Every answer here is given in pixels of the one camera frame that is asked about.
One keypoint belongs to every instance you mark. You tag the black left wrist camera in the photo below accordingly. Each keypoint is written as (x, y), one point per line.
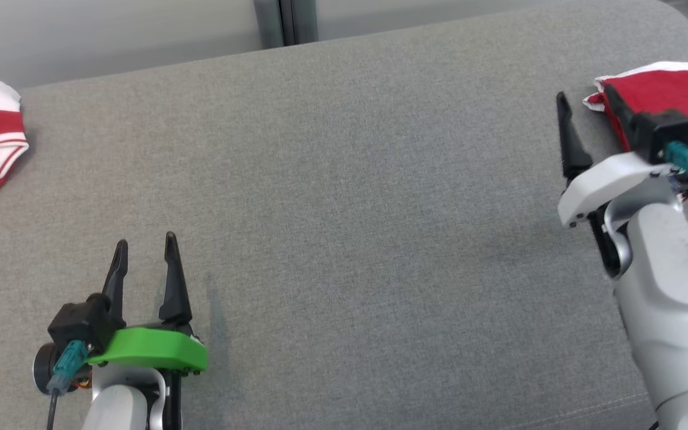
(78, 319)

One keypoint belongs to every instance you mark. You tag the red shorts white stripe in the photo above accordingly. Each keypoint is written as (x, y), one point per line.
(666, 89)

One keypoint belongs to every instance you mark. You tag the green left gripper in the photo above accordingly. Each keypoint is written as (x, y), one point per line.
(153, 352)

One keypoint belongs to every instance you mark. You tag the grey fabric sofa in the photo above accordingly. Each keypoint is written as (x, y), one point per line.
(350, 209)

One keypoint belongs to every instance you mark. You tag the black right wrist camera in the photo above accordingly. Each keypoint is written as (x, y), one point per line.
(663, 134)

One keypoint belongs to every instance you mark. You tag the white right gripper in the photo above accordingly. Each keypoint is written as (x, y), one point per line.
(607, 185)

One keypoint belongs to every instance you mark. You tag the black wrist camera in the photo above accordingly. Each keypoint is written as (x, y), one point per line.
(78, 319)
(663, 134)

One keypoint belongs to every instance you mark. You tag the grey partition post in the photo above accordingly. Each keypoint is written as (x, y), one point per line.
(305, 18)
(267, 21)

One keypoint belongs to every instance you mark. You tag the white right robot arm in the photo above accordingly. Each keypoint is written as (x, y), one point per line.
(672, 298)

